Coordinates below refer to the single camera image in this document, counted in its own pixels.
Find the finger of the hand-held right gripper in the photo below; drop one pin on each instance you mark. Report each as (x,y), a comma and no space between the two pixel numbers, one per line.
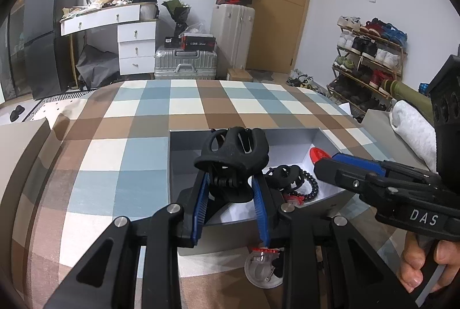
(345,176)
(359,161)

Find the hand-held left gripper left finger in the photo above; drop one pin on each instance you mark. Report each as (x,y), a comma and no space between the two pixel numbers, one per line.
(201,212)

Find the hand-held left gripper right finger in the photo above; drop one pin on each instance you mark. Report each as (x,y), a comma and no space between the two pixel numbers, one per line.
(260,215)

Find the silver cardboard box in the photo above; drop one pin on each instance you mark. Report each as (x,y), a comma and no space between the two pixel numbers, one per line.
(187,158)

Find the large black claw hair clip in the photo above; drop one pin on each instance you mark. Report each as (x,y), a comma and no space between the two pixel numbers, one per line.
(233,151)

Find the person's right hand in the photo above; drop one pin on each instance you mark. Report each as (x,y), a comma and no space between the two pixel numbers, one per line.
(409,266)

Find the clear hair clip red trim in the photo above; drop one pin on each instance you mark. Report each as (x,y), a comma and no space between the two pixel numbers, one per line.
(295,200)

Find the grey flat panel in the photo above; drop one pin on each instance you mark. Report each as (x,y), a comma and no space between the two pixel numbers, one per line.
(375,125)

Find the clear red-capped container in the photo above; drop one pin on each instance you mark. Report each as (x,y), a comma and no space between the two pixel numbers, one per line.
(262,269)

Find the white rolled blanket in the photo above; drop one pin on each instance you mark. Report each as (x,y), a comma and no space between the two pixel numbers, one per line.
(413,129)

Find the checked bedspread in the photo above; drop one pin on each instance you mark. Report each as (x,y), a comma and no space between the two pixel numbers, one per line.
(125,151)

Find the shoes on floor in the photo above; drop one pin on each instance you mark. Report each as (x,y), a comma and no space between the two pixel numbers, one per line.
(303,81)

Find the blue plaid cloth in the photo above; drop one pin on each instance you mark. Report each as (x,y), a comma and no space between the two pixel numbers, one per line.
(424,87)

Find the wooden shoe rack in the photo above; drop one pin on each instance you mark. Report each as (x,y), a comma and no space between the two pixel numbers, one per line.
(399,54)

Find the rows of shoes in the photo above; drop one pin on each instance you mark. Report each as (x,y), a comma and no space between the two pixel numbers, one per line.
(366,46)

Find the small cardboard box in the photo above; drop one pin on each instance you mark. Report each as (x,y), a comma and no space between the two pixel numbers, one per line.
(240,75)

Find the silver suitcase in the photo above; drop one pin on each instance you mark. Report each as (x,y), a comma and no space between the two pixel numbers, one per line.
(185,64)

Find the red and black box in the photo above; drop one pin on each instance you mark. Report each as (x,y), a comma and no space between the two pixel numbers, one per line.
(197,42)

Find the wooden door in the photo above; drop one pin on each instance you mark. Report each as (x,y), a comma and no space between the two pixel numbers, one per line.
(280,7)

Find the small black box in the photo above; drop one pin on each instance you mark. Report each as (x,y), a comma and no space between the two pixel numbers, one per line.
(169,41)

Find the white suitcase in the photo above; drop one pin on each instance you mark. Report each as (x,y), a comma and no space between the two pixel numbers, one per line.
(231,39)

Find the black cloth bag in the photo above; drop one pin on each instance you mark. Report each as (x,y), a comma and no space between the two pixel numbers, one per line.
(97,64)

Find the white vanity desk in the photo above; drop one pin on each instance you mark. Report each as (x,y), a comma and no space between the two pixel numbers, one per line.
(136,43)

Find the striped floor mat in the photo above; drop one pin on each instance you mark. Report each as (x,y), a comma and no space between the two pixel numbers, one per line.
(54,104)

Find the dark wrapped bouquet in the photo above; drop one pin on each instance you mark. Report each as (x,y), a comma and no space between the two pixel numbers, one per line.
(179,12)

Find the white ribbed bin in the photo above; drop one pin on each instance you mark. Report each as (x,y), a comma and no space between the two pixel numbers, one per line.
(148,11)

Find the black slipper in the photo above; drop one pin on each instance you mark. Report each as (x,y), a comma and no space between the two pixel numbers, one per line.
(17,114)

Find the dark grey refrigerator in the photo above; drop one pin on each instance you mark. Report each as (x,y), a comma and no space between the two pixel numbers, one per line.
(46,28)

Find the glass cabinet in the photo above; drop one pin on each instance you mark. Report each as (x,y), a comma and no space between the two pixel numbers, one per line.
(10,54)

